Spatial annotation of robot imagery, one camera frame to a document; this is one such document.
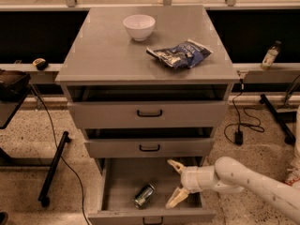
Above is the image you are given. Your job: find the grey drawer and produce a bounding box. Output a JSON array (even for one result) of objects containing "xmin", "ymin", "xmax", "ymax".
[
  {"xmin": 68, "ymin": 101, "xmax": 228, "ymax": 128},
  {"xmin": 88, "ymin": 157, "xmax": 216, "ymax": 225},
  {"xmin": 84, "ymin": 138, "xmax": 213, "ymax": 158}
]

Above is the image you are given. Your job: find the grey drawer cabinet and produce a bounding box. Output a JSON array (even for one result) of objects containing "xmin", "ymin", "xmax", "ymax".
[{"xmin": 54, "ymin": 5, "xmax": 241, "ymax": 173}]

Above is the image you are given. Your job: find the black stand leg left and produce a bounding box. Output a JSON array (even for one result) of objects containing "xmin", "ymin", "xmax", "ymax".
[{"xmin": 38, "ymin": 131, "xmax": 71, "ymax": 207}]

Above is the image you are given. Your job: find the middle grey drawer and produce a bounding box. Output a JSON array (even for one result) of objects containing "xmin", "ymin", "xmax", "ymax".
[{"xmin": 84, "ymin": 138, "xmax": 213, "ymax": 158}]

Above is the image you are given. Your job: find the black stand leg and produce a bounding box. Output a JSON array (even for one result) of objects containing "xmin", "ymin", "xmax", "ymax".
[
  {"xmin": 260, "ymin": 94, "xmax": 296, "ymax": 145},
  {"xmin": 38, "ymin": 131, "xmax": 71, "ymax": 207}
]

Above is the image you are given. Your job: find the yellow black tape measure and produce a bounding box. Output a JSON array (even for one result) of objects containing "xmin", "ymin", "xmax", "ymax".
[{"xmin": 33, "ymin": 58, "xmax": 49, "ymax": 70}]

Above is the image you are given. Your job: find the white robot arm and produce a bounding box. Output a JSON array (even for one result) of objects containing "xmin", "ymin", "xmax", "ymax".
[{"xmin": 166, "ymin": 157, "xmax": 300, "ymax": 225}]

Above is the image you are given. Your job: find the black tray on stand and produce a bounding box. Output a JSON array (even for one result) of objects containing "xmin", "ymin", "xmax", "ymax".
[{"xmin": 0, "ymin": 69, "xmax": 31, "ymax": 129}]

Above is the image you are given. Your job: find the white bowl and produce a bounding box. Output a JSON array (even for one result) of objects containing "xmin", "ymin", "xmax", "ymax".
[{"xmin": 123, "ymin": 14, "xmax": 156, "ymax": 41}]

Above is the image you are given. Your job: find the bottom grey drawer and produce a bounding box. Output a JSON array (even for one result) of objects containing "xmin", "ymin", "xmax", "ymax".
[{"xmin": 88, "ymin": 157, "xmax": 216, "ymax": 225}]

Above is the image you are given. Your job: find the black floor cable left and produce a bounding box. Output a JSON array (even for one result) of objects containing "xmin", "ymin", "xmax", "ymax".
[{"xmin": 29, "ymin": 84, "xmax": 92, "ymax": 225}]

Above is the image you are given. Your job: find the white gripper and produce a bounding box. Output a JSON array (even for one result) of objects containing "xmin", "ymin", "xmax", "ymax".
[{"xmin": 166, "ymin": 159, "xmax": 218, "ymax": 209}]

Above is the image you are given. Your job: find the black power adapter cable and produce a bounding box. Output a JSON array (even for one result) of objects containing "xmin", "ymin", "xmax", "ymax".
[{"xmin": 223, "ymin": 78, "xmax": 266, "ymax": 146}]

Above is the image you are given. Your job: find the clear sauce bottle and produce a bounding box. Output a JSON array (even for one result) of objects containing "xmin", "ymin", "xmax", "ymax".
[{"xmin": 261, "ymin": 40, "xmax": 281, "ymax": 69}]

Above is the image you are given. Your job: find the top grey drawer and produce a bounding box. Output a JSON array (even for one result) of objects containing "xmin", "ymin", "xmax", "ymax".
[{"xmin": 68, "ymin": 101, "xmax": 228, "ymax": 128}]

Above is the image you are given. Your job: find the blue chip bag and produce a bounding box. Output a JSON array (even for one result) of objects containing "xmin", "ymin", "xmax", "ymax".
[{"xmin": 146, "ymin": 39, "xmax": 213, "ymax": 68}]

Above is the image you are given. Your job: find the black stand leg right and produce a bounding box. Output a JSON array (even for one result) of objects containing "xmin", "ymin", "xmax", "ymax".
[{"xmin": 260, "ymin": 94, "xmax": 296, "ymax": 145}]

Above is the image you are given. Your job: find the green drink can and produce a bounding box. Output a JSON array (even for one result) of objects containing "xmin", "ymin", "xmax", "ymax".
[{"xmin": 132, "ymin": 184, "xmax": 155, "ymax": 209}]

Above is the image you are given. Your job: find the white red sneaker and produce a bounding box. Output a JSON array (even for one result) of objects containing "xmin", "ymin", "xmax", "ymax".
[{"xmin": 285, "ymin": 169, "xmax": 300, "ymax": 188}]

